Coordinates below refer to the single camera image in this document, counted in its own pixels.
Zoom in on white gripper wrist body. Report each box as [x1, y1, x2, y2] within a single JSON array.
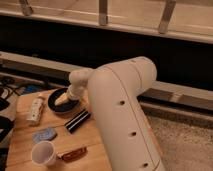
[[67, 84, 86, 100]]

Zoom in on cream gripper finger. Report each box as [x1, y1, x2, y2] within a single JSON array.
[[55, 93, 69, 106]]

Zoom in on dark ceramic bowl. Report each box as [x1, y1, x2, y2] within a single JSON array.
[[48, 88, 79, 114]]

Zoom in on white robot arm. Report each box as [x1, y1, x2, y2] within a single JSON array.
[[56, 57, 165, 171]]

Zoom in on black striped box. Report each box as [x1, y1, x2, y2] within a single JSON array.
[[65, 110, 91, 133]]

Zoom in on wooden table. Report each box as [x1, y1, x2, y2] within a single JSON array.
[[6, 90, 112, 171]]

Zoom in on brown snack bar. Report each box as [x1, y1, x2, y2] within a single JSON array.
[[59, 147, 87, 162]]

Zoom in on white paper cup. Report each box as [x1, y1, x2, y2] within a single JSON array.
[[31, 141, 57, 167]]

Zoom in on black cables and objects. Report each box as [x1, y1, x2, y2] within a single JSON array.
[[0, 75, 43, 168]]

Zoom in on metal window rail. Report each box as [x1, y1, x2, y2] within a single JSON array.
[[0, 51, 213, 114]]

